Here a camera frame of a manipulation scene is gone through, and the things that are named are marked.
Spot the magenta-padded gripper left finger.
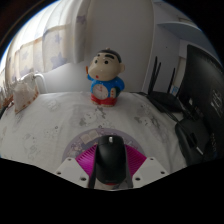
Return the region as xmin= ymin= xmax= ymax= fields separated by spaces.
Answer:
xmin=54 ymin=146 xmax=101 ymax=190

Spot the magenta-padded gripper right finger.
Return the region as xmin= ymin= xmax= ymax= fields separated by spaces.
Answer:
xmin=122 ymin=144 xmax=170 ymax=190

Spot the black computer mouse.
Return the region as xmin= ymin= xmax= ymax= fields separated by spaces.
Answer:
xmin=94 ymin=134 xmax=130 ymax=186

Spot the round purple printed mouse pad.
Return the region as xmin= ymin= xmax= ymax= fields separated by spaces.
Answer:
xmin=61 ymin=127 xmax=148 ymax=165

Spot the white cartoon-print tablecloth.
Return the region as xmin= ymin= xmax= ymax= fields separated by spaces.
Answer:
xmin=0 ymin=89 xmax=188 ymax=192

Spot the black router with antennas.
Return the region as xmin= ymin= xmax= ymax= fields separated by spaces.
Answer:
xmin=145 ymin=55 xmax=188 ymax=115

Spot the large white conch shell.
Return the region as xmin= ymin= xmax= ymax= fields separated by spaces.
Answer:
xmin=11 ymin=74 xmax=40 ymax=116

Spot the cartoon boy figurine with clock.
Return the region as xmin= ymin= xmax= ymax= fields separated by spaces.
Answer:
xmin=85 ymin=48 xmax=127 ymax=108

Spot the black computer monitor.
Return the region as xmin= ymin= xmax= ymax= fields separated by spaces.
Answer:
xmin=174 ymin=44 xmax=224 ymax=167

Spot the white star-print curtain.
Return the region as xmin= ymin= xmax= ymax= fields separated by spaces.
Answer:
xmin=0 ymin=0 xmax=93 ymax=92

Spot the white wall shelf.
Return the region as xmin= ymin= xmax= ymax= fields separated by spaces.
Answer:
xmin=155 ymin=0 xmax=209 ymax=45

